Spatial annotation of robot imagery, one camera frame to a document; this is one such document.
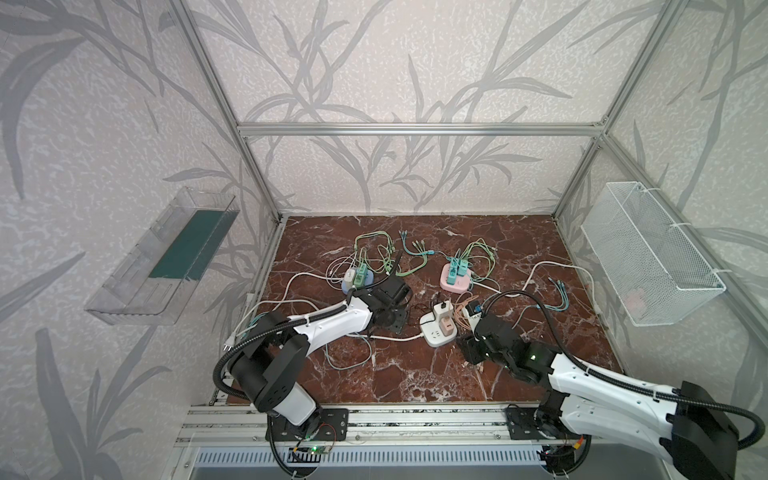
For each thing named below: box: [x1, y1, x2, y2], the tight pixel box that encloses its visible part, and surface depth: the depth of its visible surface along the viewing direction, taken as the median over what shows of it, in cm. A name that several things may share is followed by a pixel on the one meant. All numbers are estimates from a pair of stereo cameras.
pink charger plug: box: [439, 316, 455, 337], surface depth 86 cm
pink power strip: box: [440, 262, 471, 294], surface depth 100 cm
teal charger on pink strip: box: [457, 259, 469, 277], surface depth 98 cm
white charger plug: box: [433, 300, 454, 320], surface depth 87 cm
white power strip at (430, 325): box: [420, 312, 458, 347], surface depth 88 cm
